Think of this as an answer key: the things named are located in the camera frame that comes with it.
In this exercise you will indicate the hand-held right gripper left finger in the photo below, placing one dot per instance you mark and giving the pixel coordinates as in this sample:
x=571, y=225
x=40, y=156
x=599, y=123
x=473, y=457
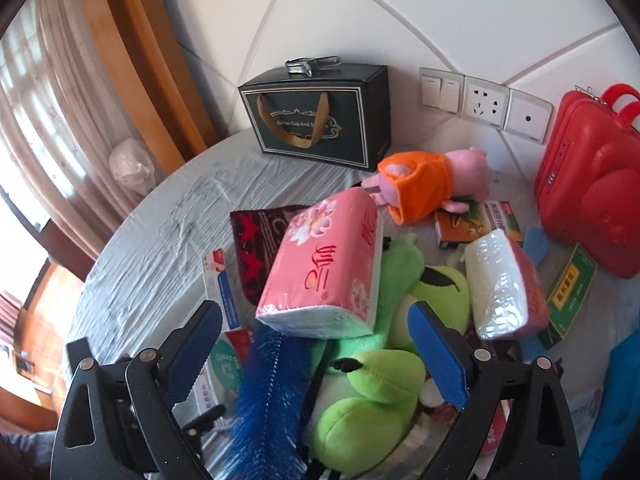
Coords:
x=192, y=355

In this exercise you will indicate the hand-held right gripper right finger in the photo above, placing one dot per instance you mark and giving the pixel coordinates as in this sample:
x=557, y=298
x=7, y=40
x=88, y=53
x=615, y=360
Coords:
x=440, y=355

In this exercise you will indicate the large pink tissue pack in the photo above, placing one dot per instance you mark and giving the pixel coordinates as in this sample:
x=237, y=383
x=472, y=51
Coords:
x=320, y=260

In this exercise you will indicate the blue plastic crate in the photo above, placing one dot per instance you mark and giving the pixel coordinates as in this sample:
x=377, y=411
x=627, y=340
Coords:
x=616, y=410

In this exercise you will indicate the grey covered desktop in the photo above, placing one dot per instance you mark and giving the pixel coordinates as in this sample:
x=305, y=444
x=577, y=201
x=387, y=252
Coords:
x=165, y=220

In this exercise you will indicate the green white red box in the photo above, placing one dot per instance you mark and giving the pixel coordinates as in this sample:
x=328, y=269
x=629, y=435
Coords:
x=230, y=365

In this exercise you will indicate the lime green frog plush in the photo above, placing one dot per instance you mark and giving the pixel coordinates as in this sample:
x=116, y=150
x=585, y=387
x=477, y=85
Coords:
x=370, y=390

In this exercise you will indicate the blue white medicine box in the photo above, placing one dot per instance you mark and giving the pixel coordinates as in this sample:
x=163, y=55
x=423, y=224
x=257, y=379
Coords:
x=220, y=280

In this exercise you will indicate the blue bottle brush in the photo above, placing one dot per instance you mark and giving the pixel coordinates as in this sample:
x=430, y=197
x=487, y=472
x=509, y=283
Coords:
x=270, y=395

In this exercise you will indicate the small pink tissue pack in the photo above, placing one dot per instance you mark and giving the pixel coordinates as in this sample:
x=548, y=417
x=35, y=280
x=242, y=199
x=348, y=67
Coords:
x=500, y=280

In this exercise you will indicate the orange green medicine box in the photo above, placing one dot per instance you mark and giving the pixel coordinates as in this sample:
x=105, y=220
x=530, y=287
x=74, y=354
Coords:
x=457, y=230

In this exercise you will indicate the dark cloth with red stars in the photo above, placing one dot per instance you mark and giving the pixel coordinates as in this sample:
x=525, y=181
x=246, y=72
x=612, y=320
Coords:
x=250, y=240

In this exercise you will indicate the long green box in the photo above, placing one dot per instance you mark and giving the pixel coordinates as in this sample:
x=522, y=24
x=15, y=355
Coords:
x=570, y=285

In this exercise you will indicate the white printed packet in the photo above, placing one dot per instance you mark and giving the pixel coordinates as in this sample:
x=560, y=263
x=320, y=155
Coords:
x=585, y=412

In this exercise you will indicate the pink pig plush orange dress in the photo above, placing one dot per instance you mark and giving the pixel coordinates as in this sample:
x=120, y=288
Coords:
x=420, y=180

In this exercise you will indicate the white plastic bag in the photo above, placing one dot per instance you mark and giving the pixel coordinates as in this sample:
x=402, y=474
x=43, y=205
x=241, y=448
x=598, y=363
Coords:
x=131, y=165

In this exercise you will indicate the red plastic suitcase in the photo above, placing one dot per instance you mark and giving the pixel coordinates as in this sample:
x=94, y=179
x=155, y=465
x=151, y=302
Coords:
x=585, y=185

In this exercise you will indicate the dark gift box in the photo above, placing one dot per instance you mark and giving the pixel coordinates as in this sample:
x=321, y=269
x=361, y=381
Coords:
x=320, y=120

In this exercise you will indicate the sheer pink curtain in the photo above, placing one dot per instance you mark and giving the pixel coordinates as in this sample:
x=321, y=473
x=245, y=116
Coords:
x=55, y=110

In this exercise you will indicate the silver metal clip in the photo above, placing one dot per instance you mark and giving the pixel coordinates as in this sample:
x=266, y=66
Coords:
x=305, y=66

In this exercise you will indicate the white wall plate with hole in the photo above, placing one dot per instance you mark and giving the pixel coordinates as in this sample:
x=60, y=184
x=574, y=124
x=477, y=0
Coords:
x=527, y=117

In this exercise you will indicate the white wall outlet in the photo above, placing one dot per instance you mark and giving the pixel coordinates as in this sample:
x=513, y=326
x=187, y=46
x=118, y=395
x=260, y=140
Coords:
x=484, y=102

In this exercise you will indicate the white wall switch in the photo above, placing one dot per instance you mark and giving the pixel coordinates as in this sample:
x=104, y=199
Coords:
x=440, y=91

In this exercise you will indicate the wooden wall frame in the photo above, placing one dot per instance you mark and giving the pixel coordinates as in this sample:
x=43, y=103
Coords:
x=150, y=50

